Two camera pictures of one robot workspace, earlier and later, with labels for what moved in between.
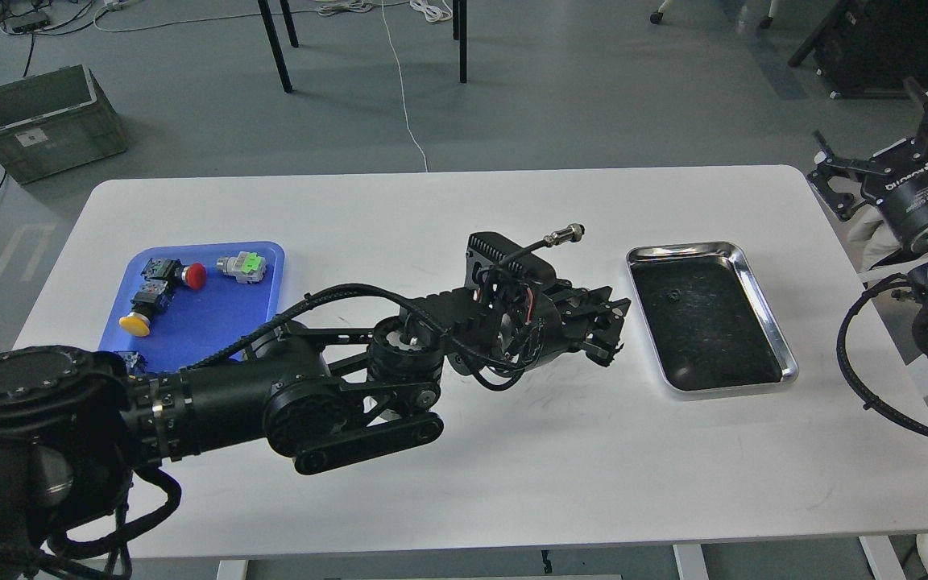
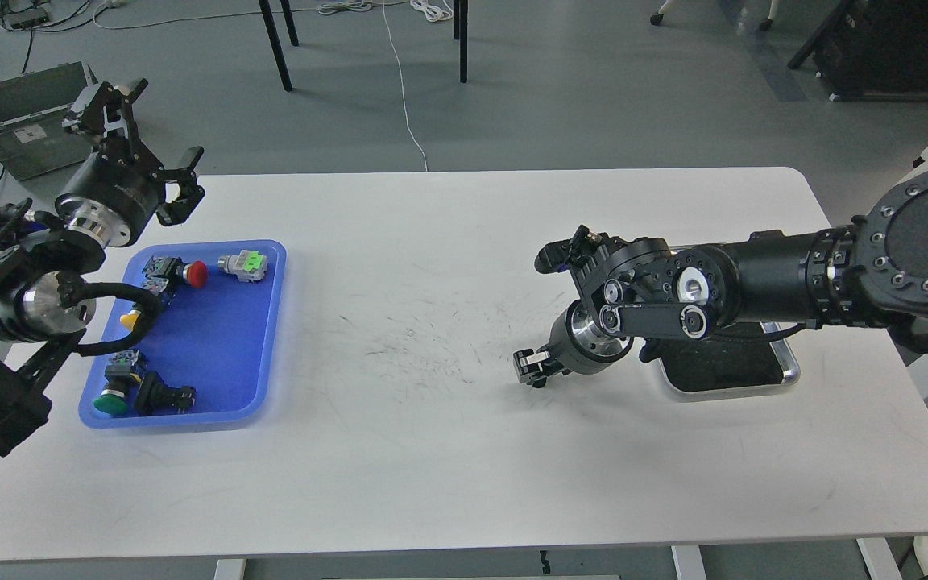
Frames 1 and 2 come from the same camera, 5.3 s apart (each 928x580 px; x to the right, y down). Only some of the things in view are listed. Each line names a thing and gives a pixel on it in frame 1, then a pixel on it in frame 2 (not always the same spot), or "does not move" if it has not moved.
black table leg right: [463, 40] does not move
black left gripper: [569, 321] -> [113, 192]
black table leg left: [276, 47] does not move
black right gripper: [916, 184] -> [577, 345]
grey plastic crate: [48, 123] does not move
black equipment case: [867, 48] does not move
